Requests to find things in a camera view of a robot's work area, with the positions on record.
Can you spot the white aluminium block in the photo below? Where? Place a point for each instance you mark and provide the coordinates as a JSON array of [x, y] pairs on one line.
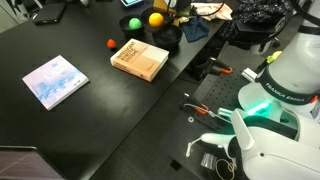
[[248, 74]]

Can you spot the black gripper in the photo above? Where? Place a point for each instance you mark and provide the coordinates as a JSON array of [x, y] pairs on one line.
[[182, 6]]

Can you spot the beige cloth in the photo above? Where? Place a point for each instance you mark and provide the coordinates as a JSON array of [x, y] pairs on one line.
[[213, 11]]

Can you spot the orange clamp with silver bar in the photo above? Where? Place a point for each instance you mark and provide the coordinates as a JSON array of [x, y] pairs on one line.
[[201, 109]]

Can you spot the small metal washer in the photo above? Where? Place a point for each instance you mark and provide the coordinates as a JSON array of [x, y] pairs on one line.
[[190, 119]]

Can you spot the black speckled garment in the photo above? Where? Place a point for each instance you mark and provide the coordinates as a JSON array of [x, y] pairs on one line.
[[260, 13]]

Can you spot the black office chair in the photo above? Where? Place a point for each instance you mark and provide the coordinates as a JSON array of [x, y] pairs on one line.
[[256, 29]]

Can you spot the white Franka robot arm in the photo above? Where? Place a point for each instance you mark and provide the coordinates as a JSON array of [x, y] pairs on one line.
[[293, 66]]

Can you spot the orange robotics textbook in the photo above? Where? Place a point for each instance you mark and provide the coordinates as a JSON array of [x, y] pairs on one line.
[[143, 58]]

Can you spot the small black square piece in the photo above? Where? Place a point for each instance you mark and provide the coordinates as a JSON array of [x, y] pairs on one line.
[[175, 164]]

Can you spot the black notebook case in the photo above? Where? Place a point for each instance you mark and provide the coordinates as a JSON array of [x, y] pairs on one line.
[[50, 12]]

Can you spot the green ball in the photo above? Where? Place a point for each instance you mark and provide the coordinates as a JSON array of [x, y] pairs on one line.
[[135, 23]]

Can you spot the blue and white book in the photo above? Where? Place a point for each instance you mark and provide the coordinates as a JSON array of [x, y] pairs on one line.
[[55, 81]]

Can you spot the tablet with blue screen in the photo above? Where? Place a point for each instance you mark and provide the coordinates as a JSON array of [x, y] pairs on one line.
[[131, 1]]

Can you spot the dark blue cloth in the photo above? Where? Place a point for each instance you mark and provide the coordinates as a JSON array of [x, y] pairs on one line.
[[195, 30]]

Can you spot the yellow-green plastic object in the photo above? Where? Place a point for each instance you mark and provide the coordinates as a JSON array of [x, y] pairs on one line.
[[273, 56]]

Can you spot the small clear plastic bag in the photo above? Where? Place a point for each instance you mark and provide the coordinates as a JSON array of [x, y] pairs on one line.
[[208, 160]]

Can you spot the small red ball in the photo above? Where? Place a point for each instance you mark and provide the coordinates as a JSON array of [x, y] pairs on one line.
[[111, 43]]

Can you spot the tan rubber band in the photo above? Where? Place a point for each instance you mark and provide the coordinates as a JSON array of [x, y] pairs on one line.
[[216, 165]]

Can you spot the black perforated breadboard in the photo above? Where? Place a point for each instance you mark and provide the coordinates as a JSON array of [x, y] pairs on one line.
[[226, 90]]

